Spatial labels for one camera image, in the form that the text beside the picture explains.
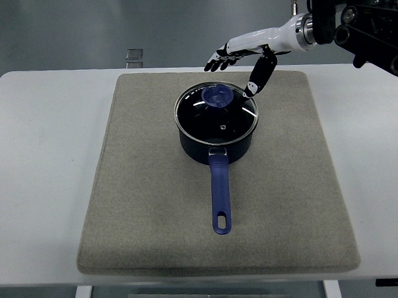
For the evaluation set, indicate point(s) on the small metal floor plate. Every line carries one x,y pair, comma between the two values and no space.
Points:
134,65

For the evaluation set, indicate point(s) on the glass lid with blue knob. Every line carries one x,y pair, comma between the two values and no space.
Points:
216,96

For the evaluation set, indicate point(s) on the black table control panel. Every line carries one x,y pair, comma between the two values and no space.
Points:
394,282

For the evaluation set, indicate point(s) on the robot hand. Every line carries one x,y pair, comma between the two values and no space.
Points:
266,37

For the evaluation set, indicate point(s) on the beige fabric mat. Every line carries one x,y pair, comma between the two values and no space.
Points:
148,197

